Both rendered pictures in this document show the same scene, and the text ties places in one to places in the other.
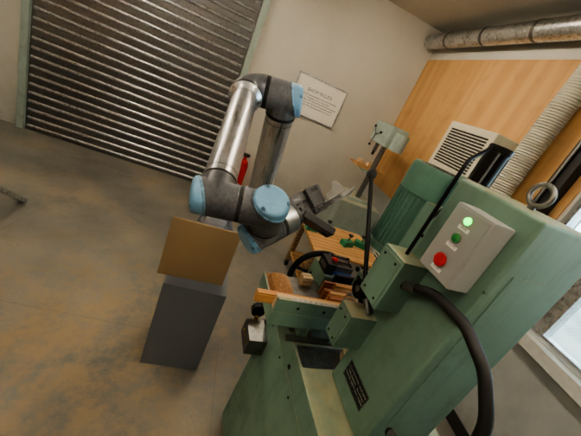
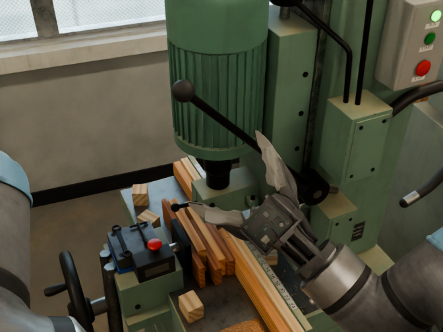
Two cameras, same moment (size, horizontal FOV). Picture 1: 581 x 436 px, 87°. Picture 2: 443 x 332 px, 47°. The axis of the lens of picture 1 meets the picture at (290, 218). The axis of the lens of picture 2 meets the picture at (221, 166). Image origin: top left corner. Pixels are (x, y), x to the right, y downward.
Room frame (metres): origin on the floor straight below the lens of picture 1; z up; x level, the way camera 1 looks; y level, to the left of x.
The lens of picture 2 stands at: (1.00, 0.48, 1.78)
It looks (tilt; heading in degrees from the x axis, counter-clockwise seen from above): 38 degrees down; 268
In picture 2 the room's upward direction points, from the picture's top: straight up
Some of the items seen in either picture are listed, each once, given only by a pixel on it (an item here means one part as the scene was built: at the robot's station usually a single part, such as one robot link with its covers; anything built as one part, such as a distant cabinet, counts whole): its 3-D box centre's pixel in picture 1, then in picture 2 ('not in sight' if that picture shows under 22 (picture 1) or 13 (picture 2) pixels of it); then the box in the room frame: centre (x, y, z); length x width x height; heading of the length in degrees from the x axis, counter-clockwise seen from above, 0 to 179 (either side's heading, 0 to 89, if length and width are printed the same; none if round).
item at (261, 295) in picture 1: (341, 308); (229, 249); (0.96, -0.31, 0.92); 0.67 x 0.02 x 0.04; 113
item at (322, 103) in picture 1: (316, 100); not in sight; (3.92, 0.29, 1.48); 0.64 x 0.02 x 0.46; 108
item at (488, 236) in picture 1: (462, 246); (414, 39); (0.63, -0.36, 1.40); 0.10 x 0.06 x 0.16; 23
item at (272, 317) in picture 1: (331, 298); (180, 271); (1.07, -0.29, 0.87); 0.61 x 0.30 x 0.06; 113
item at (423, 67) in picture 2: (439, 259); (423, 68); (0.62, -0.32, 1.36); 0.03 x 0.01 x 0.03; 23
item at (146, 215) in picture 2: not in sight; (149, 222); (1.15, -0.40, 0.92); 0.04 x 0.03 x 0.04; 143
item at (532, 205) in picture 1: (539, 196); not in sight; (0.71, -0.47, 1.55); 0.06 x 0.02 x 0.07; 23
